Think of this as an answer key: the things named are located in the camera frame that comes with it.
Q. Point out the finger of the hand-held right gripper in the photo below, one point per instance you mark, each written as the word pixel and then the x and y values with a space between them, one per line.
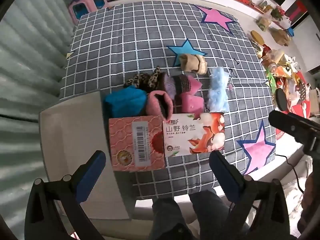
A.
pixel 282 121

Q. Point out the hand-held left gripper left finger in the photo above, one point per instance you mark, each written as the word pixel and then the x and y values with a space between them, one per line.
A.
pixel 91 171

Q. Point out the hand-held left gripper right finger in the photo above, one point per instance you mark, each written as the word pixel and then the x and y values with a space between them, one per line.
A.
pixel 223 170

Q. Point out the white storage box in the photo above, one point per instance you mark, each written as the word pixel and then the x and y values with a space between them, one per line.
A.
pixel 72 130

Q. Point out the light blue fluffy cloth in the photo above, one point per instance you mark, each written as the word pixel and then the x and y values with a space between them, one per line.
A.
pixel 218 90

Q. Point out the pink cloth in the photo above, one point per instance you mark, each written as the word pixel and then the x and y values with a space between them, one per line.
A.
pixel 191 102

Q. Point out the teal soft cloth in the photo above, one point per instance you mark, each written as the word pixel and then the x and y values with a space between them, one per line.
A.
pixel 125 102

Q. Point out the pink fuzzy sock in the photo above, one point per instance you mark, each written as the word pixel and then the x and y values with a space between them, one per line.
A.
pixel 156 102

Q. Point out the purple brown striped sock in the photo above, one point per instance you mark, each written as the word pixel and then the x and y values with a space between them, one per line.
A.
pixel 175 85

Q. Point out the beige sock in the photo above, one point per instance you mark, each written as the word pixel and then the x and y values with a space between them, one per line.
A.
pixel 193 63

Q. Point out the leopard print cloth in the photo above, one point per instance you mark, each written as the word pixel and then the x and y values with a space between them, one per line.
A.
pixel 147 78

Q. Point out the person's right forearm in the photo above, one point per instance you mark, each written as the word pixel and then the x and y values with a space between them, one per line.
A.
pixel 312 195

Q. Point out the black round lid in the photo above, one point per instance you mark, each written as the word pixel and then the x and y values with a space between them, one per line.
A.
pixel 283 100

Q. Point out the green snack bag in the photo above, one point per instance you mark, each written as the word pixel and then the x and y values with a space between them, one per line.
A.
pixel 271 80

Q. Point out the pink patterned cardboard box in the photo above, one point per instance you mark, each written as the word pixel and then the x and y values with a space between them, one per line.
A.
pixel 125 140

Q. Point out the floral tissue pack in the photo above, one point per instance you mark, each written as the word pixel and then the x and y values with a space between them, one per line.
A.
pixel 182 135

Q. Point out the person's legs in jeans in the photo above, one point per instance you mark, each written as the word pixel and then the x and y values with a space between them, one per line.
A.
pixel 170 212

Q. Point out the jar with gold lid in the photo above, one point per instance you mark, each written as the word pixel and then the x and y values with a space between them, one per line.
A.
pixel 257 37

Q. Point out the white face planter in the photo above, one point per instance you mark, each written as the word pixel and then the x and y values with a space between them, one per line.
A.
pixel 285 21

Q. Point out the grey checkered star blanket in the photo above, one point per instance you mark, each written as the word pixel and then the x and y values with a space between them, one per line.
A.
pixel 130 42

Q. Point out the pink plastic stool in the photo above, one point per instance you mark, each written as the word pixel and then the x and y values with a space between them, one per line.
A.
pixel 87 7

